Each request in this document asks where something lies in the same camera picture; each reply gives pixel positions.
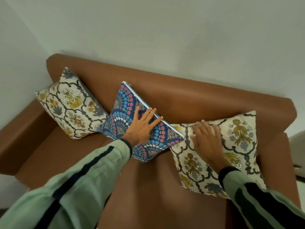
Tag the person's left hand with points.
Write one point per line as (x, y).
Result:
(140, 129)

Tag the person's right hand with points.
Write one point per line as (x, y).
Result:
(208, 145)

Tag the person's left little finger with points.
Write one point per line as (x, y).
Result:
(136, 114)

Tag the person's right thumb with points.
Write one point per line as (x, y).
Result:
(193, 139)

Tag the person's right little finger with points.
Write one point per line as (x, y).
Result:
(217, 131)

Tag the person's right middle finger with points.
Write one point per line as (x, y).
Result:
(204, 127)

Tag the person's left middle finger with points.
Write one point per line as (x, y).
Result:
(151, 116)

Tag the blue patterned cushion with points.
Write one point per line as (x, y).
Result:
(124, 109)

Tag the cream floral cushion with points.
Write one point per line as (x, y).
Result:
(73, 104)
(240, 145)

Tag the person's left forearm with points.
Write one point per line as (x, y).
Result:
(83, 181)

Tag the person's right forearm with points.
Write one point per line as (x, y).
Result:
(257, 202)

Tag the brown leather sofa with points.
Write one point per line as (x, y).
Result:
(190, 97)

